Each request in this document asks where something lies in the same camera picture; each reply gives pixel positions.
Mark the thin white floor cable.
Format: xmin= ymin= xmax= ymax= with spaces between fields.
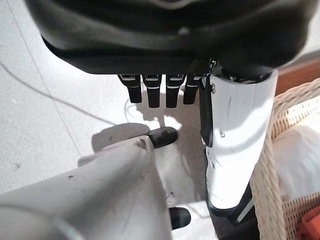
xmin=0 ymin=61 xmax=142 ymax=126

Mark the red cloth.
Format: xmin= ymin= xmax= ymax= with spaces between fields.
xmin=299 ymin=204 xmax=320 ymax=240

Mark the silver robot left leg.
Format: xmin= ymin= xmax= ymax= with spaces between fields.
xmin=0 ymin=122 xmax=180 ymax=240

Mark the white cloth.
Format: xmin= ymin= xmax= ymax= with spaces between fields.
xmin=273 ymin=122 xmax=320 ymax=202

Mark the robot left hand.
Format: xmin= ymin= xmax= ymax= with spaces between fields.
xmin=23 ymin=0 xmax=320 ymax=225

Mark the brown wooden stool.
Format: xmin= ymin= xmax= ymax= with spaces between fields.
xmin=274 ymin=59 xmax=320 ymax=97

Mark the cream wicker basket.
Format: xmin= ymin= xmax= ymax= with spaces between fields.
xmin=249 ymin=77 xmax=320 ymax=240

